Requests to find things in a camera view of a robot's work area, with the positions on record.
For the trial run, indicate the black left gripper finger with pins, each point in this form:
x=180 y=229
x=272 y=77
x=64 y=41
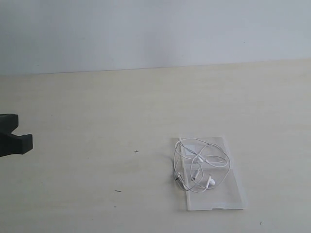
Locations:
x=12 y=144
x=8 y=123

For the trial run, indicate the white sticker in case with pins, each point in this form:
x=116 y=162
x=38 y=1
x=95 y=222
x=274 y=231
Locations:
x=190 y=150

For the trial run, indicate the clear plastic hinged case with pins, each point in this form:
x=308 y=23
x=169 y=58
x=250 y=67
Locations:
x=208 y=178

